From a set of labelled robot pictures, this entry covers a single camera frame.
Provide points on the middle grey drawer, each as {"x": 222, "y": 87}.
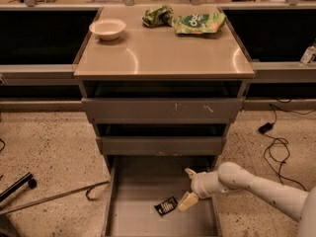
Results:
{"x": 161, "y": 146}

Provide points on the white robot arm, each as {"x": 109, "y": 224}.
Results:
{"x": 231, "y": 177}

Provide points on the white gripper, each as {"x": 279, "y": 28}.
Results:
{"x": 198, "y": 185}

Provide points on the top grey drawer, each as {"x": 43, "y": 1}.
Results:
{"x": 161, "y": 110}

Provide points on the black rxbar chocolate bar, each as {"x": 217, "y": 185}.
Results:
{"x": 166, "y": 206}

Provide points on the black chair leg with caster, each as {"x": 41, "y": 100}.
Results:
{"x": 27, "y": 179}

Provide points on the green chip bag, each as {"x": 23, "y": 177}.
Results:
{"x": 199, "y": 24}

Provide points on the crumpled green snack bag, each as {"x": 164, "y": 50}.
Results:
{"x": 162, "y": 16}

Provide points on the long metal bar on floor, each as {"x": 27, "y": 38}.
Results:
{"x": 47, "y": 199}

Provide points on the bottom open grey drawer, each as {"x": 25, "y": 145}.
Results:
{"x": 139, "y": 183}

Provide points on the grey drawer cabinet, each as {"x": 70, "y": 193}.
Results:
{"x": 158, "y": 63}

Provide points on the white bowl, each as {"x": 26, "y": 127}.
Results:
{"x": 107, "y": 29}

